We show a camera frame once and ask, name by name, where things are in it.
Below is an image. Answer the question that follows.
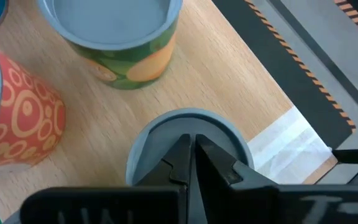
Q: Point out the green peach can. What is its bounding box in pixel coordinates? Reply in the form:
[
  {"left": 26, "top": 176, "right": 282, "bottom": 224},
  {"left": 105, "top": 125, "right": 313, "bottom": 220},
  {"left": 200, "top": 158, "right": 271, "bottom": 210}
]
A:
[{"left": 36, "top": 0, "right": 184, "bottom": 91}]

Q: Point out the short light blue chevron can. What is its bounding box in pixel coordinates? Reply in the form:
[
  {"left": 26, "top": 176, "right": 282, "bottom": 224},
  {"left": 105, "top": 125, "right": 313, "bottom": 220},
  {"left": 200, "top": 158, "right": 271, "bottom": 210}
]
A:
[{"left": 124, "top": 107, "right": 256, "bottom": 188}]

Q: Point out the white tape patch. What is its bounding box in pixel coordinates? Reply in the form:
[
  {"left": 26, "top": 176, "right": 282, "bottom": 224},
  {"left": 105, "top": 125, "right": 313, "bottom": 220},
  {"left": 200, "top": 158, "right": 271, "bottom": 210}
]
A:
[{"left": 246, "top": 105, "right": 334, "bottom": 185}]

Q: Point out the orange circle pattern can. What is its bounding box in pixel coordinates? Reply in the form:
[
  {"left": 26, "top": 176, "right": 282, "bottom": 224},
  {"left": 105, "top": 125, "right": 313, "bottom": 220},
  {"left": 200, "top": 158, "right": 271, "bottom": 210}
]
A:
[{"left": 0, "top": 35, "right": 67, "bottom": 177}]

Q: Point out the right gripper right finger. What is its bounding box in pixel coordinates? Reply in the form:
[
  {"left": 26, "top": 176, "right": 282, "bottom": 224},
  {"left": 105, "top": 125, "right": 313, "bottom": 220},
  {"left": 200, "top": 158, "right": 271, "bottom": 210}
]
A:
[{"left": 195, "top": 133, "right": 358, "bottom": 224}]

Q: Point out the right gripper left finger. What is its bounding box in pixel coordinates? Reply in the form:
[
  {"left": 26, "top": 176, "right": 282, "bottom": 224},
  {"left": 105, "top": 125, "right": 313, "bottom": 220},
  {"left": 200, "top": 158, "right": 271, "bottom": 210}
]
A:
[{"left": 19, "top": 133, "right": 193, "bottom": 224}]

